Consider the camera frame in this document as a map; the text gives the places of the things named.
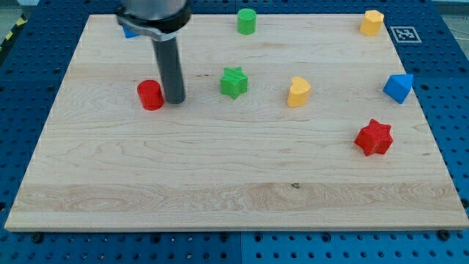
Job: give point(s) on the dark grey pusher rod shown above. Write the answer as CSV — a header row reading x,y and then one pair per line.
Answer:
x,y
168,60

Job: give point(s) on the red cylinder block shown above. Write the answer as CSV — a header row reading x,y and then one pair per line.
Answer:
x,y
150,95

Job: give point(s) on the blue block behind arm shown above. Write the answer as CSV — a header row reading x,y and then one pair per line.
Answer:
x,y
128,33

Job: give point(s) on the wooden board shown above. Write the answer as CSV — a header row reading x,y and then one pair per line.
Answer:
x,y
212,163

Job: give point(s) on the green star block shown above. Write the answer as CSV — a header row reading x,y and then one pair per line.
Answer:
x,y
234,82

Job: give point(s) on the green cylinder block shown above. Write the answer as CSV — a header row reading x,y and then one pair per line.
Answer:
x,y
246,21

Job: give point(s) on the yellow heart block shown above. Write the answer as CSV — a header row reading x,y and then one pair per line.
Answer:
x,y
299,92

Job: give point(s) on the yellow hexagon block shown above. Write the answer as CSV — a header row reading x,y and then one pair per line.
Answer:
x,y
371,23

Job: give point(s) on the red star block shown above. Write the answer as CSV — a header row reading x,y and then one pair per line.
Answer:
x,y
375,138

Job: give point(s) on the blue triangle block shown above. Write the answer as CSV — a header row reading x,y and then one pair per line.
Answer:
x,y
399,86

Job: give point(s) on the white fiducial marker tag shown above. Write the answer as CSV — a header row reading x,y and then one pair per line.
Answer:
x,y
405,34

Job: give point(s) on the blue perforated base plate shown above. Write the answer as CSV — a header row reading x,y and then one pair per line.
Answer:
x,y
35,66

